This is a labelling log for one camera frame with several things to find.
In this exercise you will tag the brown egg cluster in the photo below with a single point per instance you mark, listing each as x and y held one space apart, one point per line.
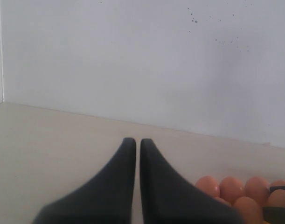
220 200

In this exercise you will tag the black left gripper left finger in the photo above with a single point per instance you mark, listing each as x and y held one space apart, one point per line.
104 199

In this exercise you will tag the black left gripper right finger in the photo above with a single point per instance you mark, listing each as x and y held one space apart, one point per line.
167 198

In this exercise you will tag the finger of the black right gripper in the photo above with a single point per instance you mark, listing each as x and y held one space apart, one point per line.
274 214
274 188

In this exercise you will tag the brown egg placed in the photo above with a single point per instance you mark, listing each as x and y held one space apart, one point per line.
231 189
208 185
257 188
277 183

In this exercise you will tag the brown egg with line mark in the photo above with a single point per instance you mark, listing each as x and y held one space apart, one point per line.
276 199

